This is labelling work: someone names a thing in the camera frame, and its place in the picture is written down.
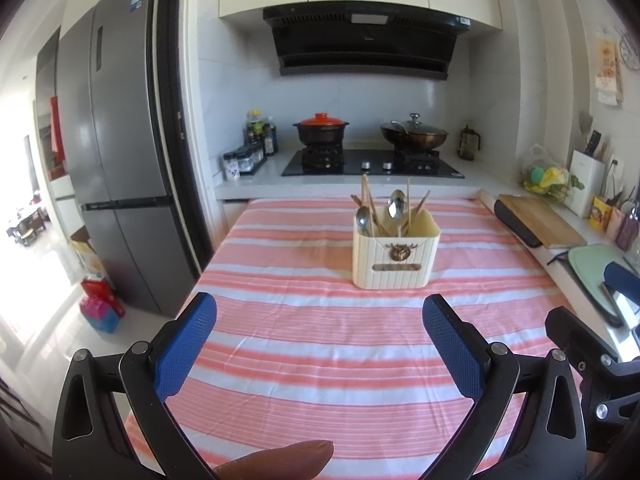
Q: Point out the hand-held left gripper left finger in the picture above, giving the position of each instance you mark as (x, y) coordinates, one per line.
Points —
(187, 342)

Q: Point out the wooden cutting board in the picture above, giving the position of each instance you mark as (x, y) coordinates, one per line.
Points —
(550, 220)

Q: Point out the wooden chopstick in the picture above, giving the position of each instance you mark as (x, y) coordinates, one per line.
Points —
(355, 201)
(422, 205)
(374, 210)
(364, 195)
(408, 205)

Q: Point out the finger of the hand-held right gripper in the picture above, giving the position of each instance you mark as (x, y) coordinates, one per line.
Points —
(625, 282)
(575, 335)

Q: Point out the cardboard box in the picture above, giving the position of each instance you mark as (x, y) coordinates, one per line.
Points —
(90, 257)

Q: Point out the large steel spoon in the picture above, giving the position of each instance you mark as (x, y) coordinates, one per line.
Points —
(397, 206)

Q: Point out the black gas stove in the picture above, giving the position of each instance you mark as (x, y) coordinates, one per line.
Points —
(370, 164)

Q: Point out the hanging printed bag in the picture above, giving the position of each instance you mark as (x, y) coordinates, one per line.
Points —
(609, 72)

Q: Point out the small steel spoon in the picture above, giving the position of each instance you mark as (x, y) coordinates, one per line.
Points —
(363, 220)

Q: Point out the green cutting board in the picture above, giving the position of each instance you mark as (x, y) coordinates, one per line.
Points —
(585, 265)

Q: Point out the white knife holder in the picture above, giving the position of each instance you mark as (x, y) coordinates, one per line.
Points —
(587, 185)

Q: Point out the red gift boxes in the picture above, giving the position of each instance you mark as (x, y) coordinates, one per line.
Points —
(102, 307)

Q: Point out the white label spice jar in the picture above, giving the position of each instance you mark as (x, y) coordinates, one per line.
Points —
(231, 167)

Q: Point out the black clay pot red lid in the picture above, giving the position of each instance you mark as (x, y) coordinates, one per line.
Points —
(321, 130)

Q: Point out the red hanging cloth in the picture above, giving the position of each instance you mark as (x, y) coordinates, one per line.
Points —
(56, 130)

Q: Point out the purple soap bottle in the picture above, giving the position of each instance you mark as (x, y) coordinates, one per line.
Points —
(629, 232)

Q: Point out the pink striped tablecloth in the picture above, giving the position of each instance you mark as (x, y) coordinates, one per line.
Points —
(325, 320)

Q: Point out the grey refrigerator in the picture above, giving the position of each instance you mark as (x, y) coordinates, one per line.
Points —
(125, 160)

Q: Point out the black range hood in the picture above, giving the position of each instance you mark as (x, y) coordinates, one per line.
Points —
(360, 42)

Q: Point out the dark sauce bottle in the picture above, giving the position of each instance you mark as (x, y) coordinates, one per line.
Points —
(270, 140)

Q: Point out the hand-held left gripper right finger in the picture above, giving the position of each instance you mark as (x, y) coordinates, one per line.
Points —
(452, 345)

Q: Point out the plastic bag with sponges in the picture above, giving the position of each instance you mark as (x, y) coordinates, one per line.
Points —
(547, 177)

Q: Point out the person's left hand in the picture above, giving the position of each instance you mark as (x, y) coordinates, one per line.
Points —
(280, 460)

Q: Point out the knives in holder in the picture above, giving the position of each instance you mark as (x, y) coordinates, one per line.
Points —
(594, 135)

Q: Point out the dark wok with glass lid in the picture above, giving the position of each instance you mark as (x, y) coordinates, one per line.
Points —
(414, 135)

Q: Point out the yellow printed cup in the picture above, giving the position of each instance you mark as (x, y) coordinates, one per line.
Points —
(600, 214)

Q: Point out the white ribbed utensil holder box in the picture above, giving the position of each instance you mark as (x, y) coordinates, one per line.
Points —
(395, 260)

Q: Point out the black oblong pad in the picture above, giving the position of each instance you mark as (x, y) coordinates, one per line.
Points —
(517, 225)

